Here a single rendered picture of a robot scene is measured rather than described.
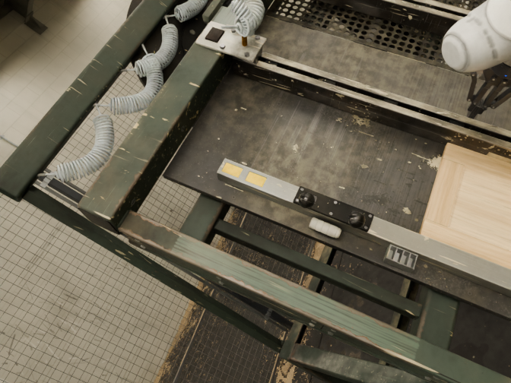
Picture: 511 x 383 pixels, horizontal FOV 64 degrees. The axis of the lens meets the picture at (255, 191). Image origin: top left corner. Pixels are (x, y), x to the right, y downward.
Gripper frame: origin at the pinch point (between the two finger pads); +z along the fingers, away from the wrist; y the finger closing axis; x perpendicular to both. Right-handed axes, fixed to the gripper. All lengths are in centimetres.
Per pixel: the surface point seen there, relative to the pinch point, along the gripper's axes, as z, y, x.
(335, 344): 217, -9, 39
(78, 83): 20, 124, 24
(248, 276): 3, 37, 66
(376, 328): 3, 7, 65
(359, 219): -8, 19, 47
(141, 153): -2, 75, 49
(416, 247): 3.9, 3.2, 42.4
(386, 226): 4.0, 11.2, 40.2
